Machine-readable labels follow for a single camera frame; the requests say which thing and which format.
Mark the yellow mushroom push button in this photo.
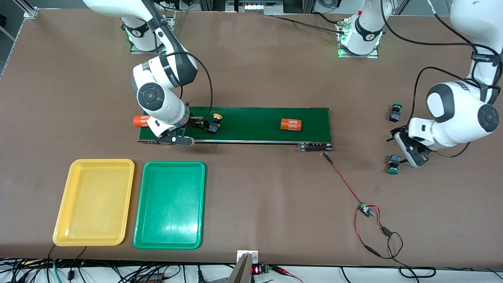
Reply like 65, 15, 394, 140
207, 113, 223, 135

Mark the green conveyor belt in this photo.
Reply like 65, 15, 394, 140
137, 105, 334, 153

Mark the green plastic tray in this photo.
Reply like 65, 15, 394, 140
133, 161, 207, 250

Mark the yellow plastic tray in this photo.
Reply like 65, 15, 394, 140
53, 159, 135, 247

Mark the red clip lead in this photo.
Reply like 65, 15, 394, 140
271, 265, 304, 283

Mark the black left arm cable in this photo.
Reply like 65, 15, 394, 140
379, 0, 503, 158

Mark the red black twisted wire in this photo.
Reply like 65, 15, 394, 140
322, 152, 365, 208

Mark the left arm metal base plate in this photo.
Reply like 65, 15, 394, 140
336, 20, 380, 59

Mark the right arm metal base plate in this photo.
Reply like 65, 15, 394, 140
130, 11, 176, 55

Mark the thin black wire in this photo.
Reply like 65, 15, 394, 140
379, 226, 437, 279

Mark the thin red wire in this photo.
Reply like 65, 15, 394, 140
354, 204, 384, 258

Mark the small metal clamp bracket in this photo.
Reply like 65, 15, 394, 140
237, 250, 259, 263

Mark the black power cable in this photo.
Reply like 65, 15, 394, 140
272, 11, 349, 34

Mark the grey camera mount bar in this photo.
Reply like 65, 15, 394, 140
227, 253, 254, 283

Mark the aluminium frame profile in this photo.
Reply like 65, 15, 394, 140
15, 0, 39, 18

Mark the tangled black cable bundle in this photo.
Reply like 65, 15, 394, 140
0, 257, 51, 283

